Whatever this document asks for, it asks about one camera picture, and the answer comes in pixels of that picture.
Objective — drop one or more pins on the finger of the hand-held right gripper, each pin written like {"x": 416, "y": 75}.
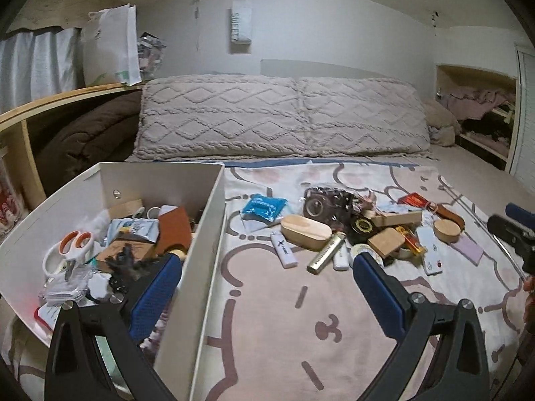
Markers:
{"x": 510, "y": 229}
{"x": 520, "y": 213}

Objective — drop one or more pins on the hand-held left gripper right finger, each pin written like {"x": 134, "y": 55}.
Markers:
{"x": 378, "y": 296}

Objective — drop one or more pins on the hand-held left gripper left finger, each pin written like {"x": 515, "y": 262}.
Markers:
{"x": 154, "y": 296}

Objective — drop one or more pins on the white cardboard box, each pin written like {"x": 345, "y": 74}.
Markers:
{"x": 200, "y": 259}

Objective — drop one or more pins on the round wooden box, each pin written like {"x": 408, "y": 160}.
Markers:
{"x": 447, "y": 230}

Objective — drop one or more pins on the orange and white scissors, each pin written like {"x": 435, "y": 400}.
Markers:
{"x": 79, "y": 247}

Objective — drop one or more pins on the metal back scratcher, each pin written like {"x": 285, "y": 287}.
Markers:
{"x": 501, "y": 242}

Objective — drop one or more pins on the dark ruffled scrunchie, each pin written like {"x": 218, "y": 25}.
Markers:
{"x": 125, "y": 264}

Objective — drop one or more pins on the purple notepad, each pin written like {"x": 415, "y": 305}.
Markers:
{"x": 469, "y": 250}

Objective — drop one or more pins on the brown cardboard piece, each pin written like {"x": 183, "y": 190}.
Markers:
{"x": 138, "y": 250}

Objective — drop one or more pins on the white round tape measure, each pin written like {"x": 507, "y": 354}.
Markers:
{"x": 363, "y": 249}

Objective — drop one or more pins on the small white tube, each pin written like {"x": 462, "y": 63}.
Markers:
{"x": 340, "y": 259}

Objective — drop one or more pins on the beige bed sheet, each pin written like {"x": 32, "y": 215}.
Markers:
{"x": 480, "y": 175}

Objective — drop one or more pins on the rounded wooden block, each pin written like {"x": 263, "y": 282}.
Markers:
{"x": 386, "y": 242}

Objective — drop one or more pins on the yellow tiger print box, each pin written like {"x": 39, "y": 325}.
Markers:
{"x": 411, "y": 240}

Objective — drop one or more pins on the gold tube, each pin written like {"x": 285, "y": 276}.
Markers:
{"x": 326, "y": 255}

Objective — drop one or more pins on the white remote with red buttons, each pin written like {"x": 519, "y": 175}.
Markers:
{"x": 430, "y": 252}

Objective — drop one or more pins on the brown leather card holder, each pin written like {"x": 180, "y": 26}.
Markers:
{"x": 175, "y": 229}

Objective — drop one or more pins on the blue and white packets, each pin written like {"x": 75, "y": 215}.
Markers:
{"x": 133, "y": 229}

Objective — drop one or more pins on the black round tin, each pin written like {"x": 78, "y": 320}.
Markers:
{"x": 362, "y": 227}

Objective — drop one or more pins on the long wooden block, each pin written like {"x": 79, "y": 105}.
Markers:
{"x": 397, "y": 218}

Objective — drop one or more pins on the dark clothes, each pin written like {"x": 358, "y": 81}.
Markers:
{"x": 485, "y": 129}

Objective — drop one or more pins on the clear plastic packets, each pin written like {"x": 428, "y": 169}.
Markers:
{"x": 62, "y": 296}

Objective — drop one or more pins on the white plastic bag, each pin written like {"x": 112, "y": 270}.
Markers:
{"x": 98, "y": 222}

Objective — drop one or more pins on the long oval wooden box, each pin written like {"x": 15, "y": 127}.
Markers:
{"x": 305, "y": 232}

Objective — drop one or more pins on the white louvered door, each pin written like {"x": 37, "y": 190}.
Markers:
{"x": 524, "y": 112}

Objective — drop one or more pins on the red box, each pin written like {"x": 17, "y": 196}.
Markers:
{"x": 411, "y": 199}

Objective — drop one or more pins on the black hair claw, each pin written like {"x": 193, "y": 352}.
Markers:
{"x": 339, "y": 199}

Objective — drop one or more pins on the white lighter with black mark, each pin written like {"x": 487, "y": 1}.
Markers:
{"x": 283, "y": 250}

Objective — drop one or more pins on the clear bag with brown roll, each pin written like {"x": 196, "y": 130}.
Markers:
{"x": 322, "y": 204}

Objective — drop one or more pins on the pink printed blanket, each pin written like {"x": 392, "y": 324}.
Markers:
{"x": 271, "y": 321}

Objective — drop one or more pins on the pile of pink clothes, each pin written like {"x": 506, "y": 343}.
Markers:
{"x": 472, "y": 100}

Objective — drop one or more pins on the beige cushion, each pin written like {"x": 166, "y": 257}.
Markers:
{"x": 441, "y": 119}

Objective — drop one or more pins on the blue packet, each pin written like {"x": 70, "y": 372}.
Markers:
{"x": 263, "y": 208}

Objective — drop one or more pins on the brown duvet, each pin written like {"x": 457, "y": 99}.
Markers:
{"x": 83, "y": 142}

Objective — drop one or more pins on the plush toy in clear box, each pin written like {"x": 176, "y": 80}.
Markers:
{"x": 6, "y": 204}

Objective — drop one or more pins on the beige textured pillow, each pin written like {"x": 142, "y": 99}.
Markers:
{"x": 217, "y": 112}
{"x": 363, "y": 112}

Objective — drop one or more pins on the wooden shelf unit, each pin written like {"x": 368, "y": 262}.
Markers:
{"x": 16, "y": 142}

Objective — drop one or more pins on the grey headboard panel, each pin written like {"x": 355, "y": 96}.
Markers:
{"x": 334, "y": 69}

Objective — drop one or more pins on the clear plastic jar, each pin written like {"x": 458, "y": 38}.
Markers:
{"x": 150, "y": 56}

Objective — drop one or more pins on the white shopping bag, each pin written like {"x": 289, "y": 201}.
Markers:
{"x": 110, "y": 46}

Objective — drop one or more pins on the white curtain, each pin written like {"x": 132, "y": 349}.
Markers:
{"x": 37, "y": 67}

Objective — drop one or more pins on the narrow white hanging bag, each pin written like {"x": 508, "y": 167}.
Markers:
{"x": 240, "y": 23}

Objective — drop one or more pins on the cream valance with drawings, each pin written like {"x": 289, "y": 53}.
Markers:
{"x": 54, "y": 6}

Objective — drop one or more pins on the wall niche shelf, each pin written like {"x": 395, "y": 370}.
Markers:
{"x": 443, "y": 75}

